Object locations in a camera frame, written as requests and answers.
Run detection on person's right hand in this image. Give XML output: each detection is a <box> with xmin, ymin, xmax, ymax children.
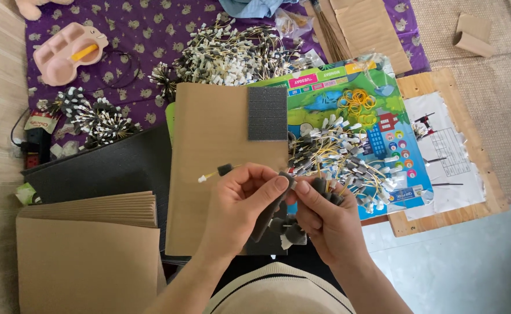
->
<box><xmin>284</xmin><ymin>179</ymin><xmax>370</xmax><ymax>268</ymax></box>

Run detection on person's left hand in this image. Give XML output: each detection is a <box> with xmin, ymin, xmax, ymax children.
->
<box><xmin>202</xmin><ymin>163</ymin><xmax>293</xmax><ymax>263</ymax></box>

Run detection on dark grey foam strip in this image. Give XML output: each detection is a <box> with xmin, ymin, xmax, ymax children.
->
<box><xmin>250</xmin><ymin>171</ymin><xmax>298</xmax><ymax>243</ymax></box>

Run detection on bundle of foam-tipped cables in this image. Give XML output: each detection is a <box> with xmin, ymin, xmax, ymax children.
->
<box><xmin>268</xmin><ymin>176</ymin><xmax>347</xmax><ymax>250</ymax></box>

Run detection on yellow cable with foam piece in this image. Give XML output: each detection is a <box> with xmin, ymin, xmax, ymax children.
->
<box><xmin>197</xmin><ymin>163</ymin><xmax>244</xmax><ymax>184</ymax></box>

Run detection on person's black trousers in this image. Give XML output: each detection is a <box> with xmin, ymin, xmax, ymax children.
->
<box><xmin>168</xmin><ymin>242</ymin><xmax>345</xmax><ymax>298</ymax></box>

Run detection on tan cardboard sheet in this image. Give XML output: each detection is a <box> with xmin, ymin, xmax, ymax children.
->
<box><xmin>165</xmin><ymin>82</ymin><xmax>289</xmax><ymax>256</ymax></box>

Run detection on person's cream striped shirt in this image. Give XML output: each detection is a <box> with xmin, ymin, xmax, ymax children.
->
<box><xmin>202</xmin><ymin>262</ymin><xmax>357</xmax><ymax>314</ymax></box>

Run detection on ribbed dark grey foam block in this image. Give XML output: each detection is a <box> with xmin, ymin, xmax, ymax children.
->
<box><xmin>248</xmin><ymin>86</ymin><xmax>288</xmax><ymax>141</ymax></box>

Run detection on black foam sheet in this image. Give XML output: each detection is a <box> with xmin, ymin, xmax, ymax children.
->
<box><xmin>21</xmin><ymin>123</ymin><xmax>174</xmax><ymax>264</ymax></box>

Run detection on heap of yellow rubber bands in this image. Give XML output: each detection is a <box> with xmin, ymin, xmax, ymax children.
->
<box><xmin>336</xmin><ymin>88</ymin><xmax>379</xmax><ymax>128</ymax></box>

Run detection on colourful calendar poster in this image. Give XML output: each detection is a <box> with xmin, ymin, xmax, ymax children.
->
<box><xmin>165</xmin><ymin>59</ymin><xmax>435</xmax><ymax>221</ymax></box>

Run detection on white paper sheet with table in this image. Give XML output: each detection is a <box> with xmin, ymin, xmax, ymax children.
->
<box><xmin>403</xmin><ymin>91</ymin><xmax>487</xmax><ymax>222</ymax></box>

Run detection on red and black tool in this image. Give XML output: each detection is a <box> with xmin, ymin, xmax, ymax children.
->
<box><xmin>413</xmin><ymin>112</ymin><xmax>436</xmax><ymax>132</ymax></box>

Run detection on stack of cardboard sheets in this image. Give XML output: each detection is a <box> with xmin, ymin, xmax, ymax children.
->
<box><xmin>15</xmin><ymin>190</ymin><xmax>167</xmax><ymax>314</ymax></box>

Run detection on clear plastic bag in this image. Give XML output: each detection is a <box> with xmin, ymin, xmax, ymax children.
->
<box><xmin>359</xmin><ymin>52</ymin><xmax>396</xmax><ymax>97</ymax></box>

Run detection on wooden board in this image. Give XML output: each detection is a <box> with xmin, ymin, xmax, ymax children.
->
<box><xmin>361</xmin><ymin>69</ymin><xmax>510</xmax><ymax>239</ymax></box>

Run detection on clear plastic wrapper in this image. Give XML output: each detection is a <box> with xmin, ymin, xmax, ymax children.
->
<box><xmin>49</xmin><ymin>140</ymin><xmax>80</xmax><ymax>160</ymax></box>

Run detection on bundle of broom sticks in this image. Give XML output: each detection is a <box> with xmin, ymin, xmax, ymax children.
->
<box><xmin>309</xmin><ymin>0</ymin><xmax>353</xmax><ymax>64</ymax></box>

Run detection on purple patterned blanket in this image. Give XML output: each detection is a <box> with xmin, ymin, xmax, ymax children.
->
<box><xmin>24</xmin><ymin>0</ymin><xmax>431</xmax><ymax>151</ymax></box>

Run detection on brown corrugated cardboard sheets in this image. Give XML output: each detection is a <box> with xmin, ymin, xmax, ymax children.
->
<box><xmin>302</xmin><ymin>0</ymin><xmax>413</xmax><ymax>76</ymax></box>

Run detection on blue cloth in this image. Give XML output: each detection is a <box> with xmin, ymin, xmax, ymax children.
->
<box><xmin>218</xmin><ymin>0</ymin><xmax>300</xmax><ymax>19</ymax></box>

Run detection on black power strip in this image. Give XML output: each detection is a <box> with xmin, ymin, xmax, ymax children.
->
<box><xmin>24</xmin><ymin>127</ymin><xmax>52</xmax><ymax>170</ymax></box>

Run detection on beige woven mat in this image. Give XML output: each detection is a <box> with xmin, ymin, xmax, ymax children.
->
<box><xmin>408</xmin><ymin>0</ymin><xmax>511</xmax><ymax>204</ymax></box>

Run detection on green packet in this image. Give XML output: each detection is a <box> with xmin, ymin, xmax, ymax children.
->
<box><xmin>14</xmin><ymin>182</ymin><xmax>39</xmax><ymax>206</ymax></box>

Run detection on red snack packet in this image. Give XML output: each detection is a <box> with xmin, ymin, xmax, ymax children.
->
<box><xmin>24</xmin><ymin>108</ymin><xmax>62</xmax><ymax>134</ymax></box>

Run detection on pink car-shaped plate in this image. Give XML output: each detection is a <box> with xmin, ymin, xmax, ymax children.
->
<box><xmin>33</xmin><ymin>22</ymin><xmax>110</xmax><ymax>87</ymax></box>

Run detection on folded cardboard piece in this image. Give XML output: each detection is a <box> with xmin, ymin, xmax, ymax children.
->
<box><xmin>452</xmin><ymin>13</ymin><xmax>496</xmax><ymax>58</ymax></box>

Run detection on pink plush toy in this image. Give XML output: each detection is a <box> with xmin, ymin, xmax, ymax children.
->
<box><xmin>14</xmin><ymin>0</ymin><xmax>76</xmax><ymax>22</ymax></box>

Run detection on pile of loose yellow cables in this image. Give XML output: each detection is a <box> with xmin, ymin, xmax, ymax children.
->
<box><xmin>288</xmin><ymin>114</ymin><xmax>397</xmax><ymax>215</ymax></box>

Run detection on large heap of bundled cables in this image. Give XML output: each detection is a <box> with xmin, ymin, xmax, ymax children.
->
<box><xmin>148</xmin><ymin>12</ymin><xmax>313</xmax><ymax>100</ymax></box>

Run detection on group of tied cable bundles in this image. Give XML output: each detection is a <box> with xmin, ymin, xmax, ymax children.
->
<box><xmin>37</xmin><ymin>86</ymin><xmax>144</xmax><ymax>150</ymax></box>

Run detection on black wire ring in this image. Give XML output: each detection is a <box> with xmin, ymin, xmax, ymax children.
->
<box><xmin>98</xmin><ymin>49</ymin><xmax>142</xmax><ymax>91</ymax></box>

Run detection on black power cable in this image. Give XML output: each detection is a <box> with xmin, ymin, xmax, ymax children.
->
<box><xmin>10</xmin><ymin>108</ymin><xmax>31</xmax><ymax>148</ymax></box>

